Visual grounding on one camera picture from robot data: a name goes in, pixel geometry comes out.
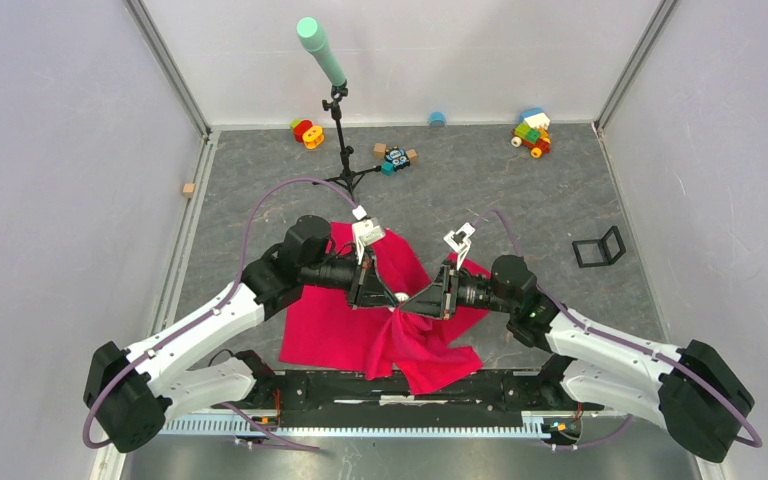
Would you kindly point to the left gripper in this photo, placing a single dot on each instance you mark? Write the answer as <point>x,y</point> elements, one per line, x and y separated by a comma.
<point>366,288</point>

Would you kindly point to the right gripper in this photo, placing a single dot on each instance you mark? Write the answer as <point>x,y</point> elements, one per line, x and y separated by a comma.
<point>437,299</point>

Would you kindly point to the red t-shirt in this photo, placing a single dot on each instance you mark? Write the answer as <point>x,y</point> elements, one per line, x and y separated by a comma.
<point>321,330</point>

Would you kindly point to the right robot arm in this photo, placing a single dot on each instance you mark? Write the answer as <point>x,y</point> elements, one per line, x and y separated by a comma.
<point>689,392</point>

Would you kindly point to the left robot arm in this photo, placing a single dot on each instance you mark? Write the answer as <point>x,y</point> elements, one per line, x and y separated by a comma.
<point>132,392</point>

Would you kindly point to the black brooch stand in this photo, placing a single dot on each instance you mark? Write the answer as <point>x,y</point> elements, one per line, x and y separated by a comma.
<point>601,252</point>

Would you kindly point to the blue robot toy blocks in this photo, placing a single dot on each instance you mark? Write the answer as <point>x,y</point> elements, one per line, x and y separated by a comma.
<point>394,159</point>

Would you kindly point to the red yellow toy wheels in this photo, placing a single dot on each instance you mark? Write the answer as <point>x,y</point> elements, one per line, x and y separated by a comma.
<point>308,134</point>

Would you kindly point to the blue dome block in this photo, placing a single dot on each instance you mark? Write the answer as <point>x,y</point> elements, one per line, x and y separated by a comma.
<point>436,119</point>

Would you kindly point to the colourful toy block car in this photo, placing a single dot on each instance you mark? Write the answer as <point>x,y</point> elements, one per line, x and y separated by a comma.
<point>532,133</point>

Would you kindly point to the green microphone on tripod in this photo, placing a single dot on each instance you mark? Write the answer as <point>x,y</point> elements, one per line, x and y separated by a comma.
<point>314,40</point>

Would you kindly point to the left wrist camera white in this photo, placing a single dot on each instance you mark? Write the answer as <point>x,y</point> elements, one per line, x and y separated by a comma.
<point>366,231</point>

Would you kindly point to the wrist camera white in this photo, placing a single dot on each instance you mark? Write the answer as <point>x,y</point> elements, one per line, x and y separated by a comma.
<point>366,231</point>
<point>459,241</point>

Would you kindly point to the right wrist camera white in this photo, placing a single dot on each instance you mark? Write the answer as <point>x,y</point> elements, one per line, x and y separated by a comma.
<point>459,241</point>

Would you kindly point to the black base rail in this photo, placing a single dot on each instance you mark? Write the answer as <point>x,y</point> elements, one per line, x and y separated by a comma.
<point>486,398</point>

